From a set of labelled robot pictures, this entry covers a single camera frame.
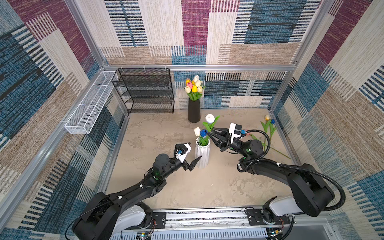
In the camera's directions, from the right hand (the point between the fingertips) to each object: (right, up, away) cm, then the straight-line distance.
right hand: (208, 131), depth 68 cm
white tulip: (-10, +23, +20) cm, 32 cm away
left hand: (-6, -8, +8) cm, 13 cm away
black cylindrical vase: (-6, +13, +41) cm, 43 cm away
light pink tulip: (-3, +24, +20) cm, 31 cm away
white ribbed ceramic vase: (-2, -10, +8) cm, 13 cm away
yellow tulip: (-6, +24, +22) cm, 33 cm away
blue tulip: (-1, -3, +7) cm, 8 cm away
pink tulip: (-9, +27, +22) cm, 35 cm away
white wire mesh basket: (-58, +5, +3) cm, 58 cm away
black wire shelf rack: (-41, +28, +42) cm, 65 cm away
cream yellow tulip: (+45, +2, +42) cm, 62 cm away
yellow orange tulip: (-10, +30, +26) cm, 41 cm away
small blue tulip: (+49, 0, +40) cm, 64 cm away
